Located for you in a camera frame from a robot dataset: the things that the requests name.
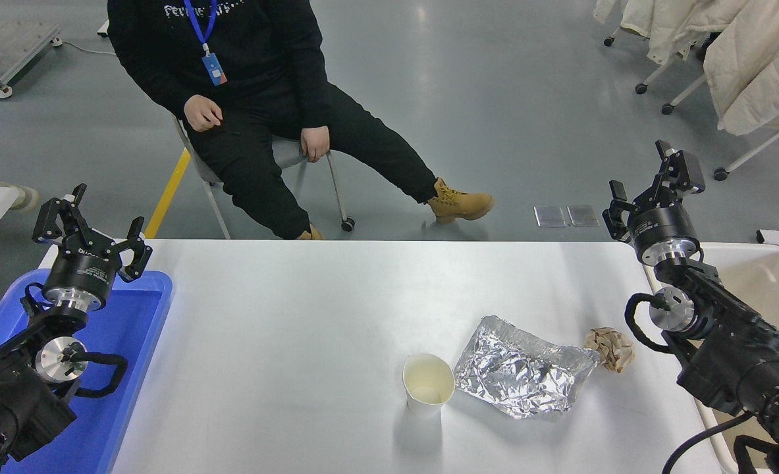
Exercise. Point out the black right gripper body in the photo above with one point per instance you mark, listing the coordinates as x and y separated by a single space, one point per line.
662 225

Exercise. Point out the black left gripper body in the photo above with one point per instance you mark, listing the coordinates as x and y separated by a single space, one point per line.
80 271

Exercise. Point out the tan paper ball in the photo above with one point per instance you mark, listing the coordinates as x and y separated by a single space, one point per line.
612 349

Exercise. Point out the silver foil tray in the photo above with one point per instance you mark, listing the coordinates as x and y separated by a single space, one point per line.
521 368

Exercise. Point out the white paper cup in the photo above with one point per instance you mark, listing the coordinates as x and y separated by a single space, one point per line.
429 378

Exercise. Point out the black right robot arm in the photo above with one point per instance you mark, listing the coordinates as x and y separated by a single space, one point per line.
738 368

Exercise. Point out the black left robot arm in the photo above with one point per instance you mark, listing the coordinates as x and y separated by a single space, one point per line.
7 401

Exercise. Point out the person's right hand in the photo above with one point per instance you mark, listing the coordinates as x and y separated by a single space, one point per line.
203 113

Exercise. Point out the person's left hand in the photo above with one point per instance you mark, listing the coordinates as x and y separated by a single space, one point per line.
315 143

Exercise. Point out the person's pale shoe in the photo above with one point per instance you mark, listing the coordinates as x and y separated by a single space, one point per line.
24 197

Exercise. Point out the silver floor plate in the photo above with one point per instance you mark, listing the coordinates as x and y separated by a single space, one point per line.
583 216
550 216

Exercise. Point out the blue plastic tray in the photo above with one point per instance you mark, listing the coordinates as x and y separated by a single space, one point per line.
132 342

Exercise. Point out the large pale plastic bin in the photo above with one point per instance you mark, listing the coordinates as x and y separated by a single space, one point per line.
758 283

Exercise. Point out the large cream coat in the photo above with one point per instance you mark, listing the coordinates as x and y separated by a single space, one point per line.
758 79

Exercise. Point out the grey wheeled cart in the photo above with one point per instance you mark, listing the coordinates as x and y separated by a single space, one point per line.
27 49

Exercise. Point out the grey chair with castors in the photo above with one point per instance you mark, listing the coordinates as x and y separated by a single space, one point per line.
287 155

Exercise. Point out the person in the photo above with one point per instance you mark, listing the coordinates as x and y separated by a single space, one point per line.
257 39

